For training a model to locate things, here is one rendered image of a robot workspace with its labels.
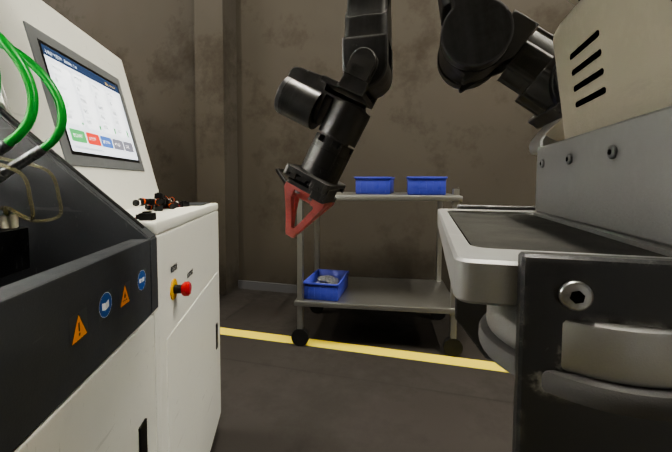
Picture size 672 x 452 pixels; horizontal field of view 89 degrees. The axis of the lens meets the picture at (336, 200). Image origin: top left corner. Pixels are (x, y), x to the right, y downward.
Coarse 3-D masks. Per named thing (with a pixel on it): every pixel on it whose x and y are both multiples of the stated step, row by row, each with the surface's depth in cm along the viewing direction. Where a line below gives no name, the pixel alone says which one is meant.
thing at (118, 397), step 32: (128, 352) 61; (96, 384) 51; (128, 384) 61; (64, 416) 44; (96, 416) 51; (128, 416) 61; (32, 448) 38; (64, 448) 43; (96, 448) 51; (128, 448) 61
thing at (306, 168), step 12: (312, 144) 47; (324, 144) 46; (312, 156) 46; (324, 156) 46; (336, 156) 46; (348, 156) 47; (288, 168) 45; (300, 168) 46; (312, 168) 46; (324, 168) 46; (336, 168) 46; (312, 180) 44; (324, 180) 46; (336, 180) 48; (324, 192) 44
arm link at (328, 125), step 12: (324, 96) 46; (336, 96) 46; (324, 108) 48; (336, 108) 45; (348, 108) 45; (360, 108) 45; (312, 120) 48; (324, 120) 46; (336, 120) 45; (348, 120) 45; (360, 120) 45; (324, 132) 46; (336, 132) 45; (348, 132) 45; (360, 132) 46; (336, 144) 46; (348, 144) 46
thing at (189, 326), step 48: (0, 0) 76; (0, 48) 72; (96, 48) 116; (0, 96) 70; (144, 144) 138; (144, 192) 126; (192, 240) 104; (192, 288) 104; (192, 336) 103; (192, 384) 102; (192, 432) 102
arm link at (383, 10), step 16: (352, 0) 44; (368, 0) 43; (384, 0) 43; (352, 16) 44; (368, 16) 43; (384, 16) 43; (352, 32) 44; (368, 32) 43; (384, 32) 43; (352, 48) 43; (384, 48) 42; (384, 64) 43; (384, 80) 44; (368, 96) 48
